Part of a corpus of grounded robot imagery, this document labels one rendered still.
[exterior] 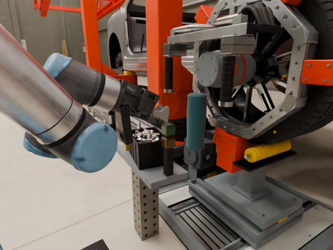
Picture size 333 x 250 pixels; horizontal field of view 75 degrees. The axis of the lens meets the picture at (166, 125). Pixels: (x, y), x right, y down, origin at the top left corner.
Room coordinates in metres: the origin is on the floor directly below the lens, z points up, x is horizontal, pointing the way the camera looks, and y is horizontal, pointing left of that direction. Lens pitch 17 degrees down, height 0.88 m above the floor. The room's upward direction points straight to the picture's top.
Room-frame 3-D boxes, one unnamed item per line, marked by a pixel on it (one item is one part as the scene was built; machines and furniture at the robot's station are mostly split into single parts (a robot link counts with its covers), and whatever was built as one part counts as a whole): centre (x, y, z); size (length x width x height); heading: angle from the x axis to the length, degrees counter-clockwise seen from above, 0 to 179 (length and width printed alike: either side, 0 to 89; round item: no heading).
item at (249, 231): (1.05, -0.42, 0.13); 0.50 x 0.36 x 0.10; 30
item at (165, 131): (0.75, -0.01, 0.64); 0.04 x 0.04 x 0.04; 30
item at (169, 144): (0.75, -0.01, 0.59); 0.04 x 0.04 x 0.04; 30
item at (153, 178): (0.93, 0.09, 0.44); 0.43 x 0.17 x 0.03; 30
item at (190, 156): (1.36, -0.33, 0.26); 0.42 x 0.18 x 0.35; 120
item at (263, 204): (1.01, -0.45, 0.32); 0.40 x 0.30 x 0.28; 30
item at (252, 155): (0.87, -0.45, 0.51); 0.29 x 0.06 x 0.06; 120
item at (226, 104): (0.65, -0.18, 0.83); 0.04 x 0.04 x 0.16
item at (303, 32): (0.92, -0.30, 0.85); 0.54 x 0.07 x 0.54; 30
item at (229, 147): (0.94, -0.33, 0.48); 0.16 x 0.12 x 0.17; 120
